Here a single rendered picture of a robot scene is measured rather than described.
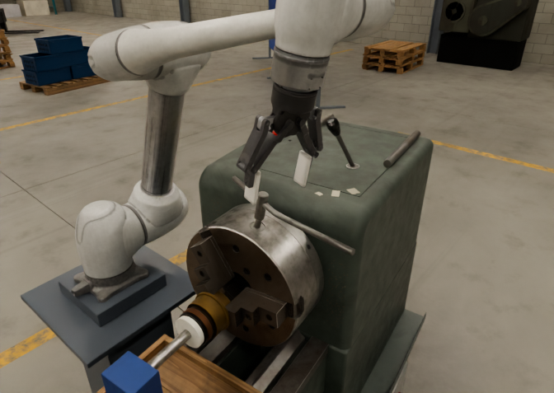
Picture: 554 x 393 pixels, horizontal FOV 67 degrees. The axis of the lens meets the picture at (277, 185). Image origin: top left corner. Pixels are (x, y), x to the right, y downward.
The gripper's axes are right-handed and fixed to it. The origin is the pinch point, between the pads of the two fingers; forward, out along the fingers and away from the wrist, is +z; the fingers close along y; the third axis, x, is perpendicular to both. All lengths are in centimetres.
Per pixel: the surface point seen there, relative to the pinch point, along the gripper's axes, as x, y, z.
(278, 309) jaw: -10.2, -3.6, 23.1
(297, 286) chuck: -9.8, 1.2, 19.6
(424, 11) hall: 522, 944, 91
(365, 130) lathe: 23, 61, 11
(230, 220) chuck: 9.1, -2.9, 13.9
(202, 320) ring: -3.0, -16.8, 24.9
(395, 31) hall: 581, 937, 156
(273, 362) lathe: -8.3, 1.7, 48.1
